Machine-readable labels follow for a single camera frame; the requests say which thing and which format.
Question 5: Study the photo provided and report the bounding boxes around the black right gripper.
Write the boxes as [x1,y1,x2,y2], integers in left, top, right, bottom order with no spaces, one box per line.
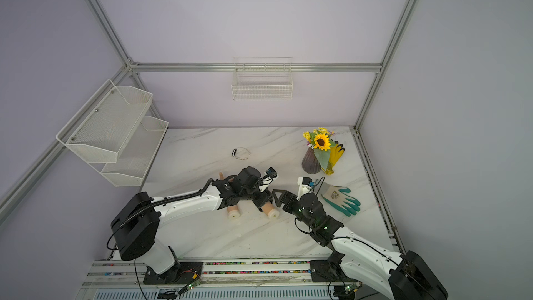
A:
[274,188,316,229]

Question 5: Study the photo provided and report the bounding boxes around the mannequin hand with painted nails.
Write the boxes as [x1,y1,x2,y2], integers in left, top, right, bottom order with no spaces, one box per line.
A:
[262,203,280,221]

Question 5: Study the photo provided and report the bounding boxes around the mannequin hand with bent fingers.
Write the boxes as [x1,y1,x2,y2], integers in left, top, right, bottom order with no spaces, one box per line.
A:
[219,172,241,221]

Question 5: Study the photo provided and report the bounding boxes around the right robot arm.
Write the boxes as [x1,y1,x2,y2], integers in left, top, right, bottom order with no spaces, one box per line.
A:
[273,190,448,299]

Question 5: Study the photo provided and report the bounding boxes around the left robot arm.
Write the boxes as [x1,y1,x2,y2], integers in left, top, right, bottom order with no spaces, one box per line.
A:
[111,166,278,275]

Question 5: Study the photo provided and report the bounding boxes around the purple ribbed glass vase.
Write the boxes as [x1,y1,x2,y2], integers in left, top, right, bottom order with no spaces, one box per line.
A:
[301,147,321,174]

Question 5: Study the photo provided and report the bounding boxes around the grey green work glove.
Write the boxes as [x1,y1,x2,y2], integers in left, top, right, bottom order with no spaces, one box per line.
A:
[321,186,361,217]

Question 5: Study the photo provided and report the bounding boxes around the artificial sunflower bouquet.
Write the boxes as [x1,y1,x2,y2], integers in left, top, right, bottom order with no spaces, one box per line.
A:
[303,127,337,169]

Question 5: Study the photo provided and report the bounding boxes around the yellow black work glove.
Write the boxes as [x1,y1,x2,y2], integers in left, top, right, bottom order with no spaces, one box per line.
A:
[323,144,345,175]

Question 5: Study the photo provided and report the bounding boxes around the white mesh two-tier shelf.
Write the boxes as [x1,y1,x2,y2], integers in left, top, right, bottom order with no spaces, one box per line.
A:
[56,80,169,187]

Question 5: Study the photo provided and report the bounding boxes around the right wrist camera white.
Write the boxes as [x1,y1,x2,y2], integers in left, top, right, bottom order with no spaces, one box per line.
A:
[297,177,314,200]

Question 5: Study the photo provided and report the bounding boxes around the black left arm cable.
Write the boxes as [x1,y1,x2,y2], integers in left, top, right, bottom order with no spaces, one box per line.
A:
[105,178,215,251]

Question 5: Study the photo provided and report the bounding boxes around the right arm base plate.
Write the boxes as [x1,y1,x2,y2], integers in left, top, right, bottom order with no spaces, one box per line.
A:
[310,259,355,283]

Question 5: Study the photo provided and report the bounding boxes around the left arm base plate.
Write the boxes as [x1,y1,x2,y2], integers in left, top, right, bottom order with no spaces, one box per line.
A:
[143,261,204,285]

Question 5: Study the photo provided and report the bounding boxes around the white wire wall basket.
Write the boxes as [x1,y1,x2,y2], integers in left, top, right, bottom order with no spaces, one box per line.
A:
[231,56,294,101]

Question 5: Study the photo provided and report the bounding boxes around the aluminium frame rails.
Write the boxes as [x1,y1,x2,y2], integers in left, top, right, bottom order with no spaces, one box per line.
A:
[0,0,434,300]

